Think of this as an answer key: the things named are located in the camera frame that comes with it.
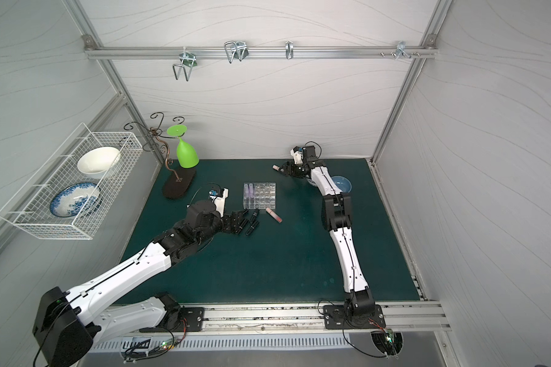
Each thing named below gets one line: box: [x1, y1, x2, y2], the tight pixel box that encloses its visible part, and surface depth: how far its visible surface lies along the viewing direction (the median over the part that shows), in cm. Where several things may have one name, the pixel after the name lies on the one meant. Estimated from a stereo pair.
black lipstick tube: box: [244, 207, 260, 237], surface depth 97 cm
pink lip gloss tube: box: [265, 207, 284, 224], surface depth 100 cm
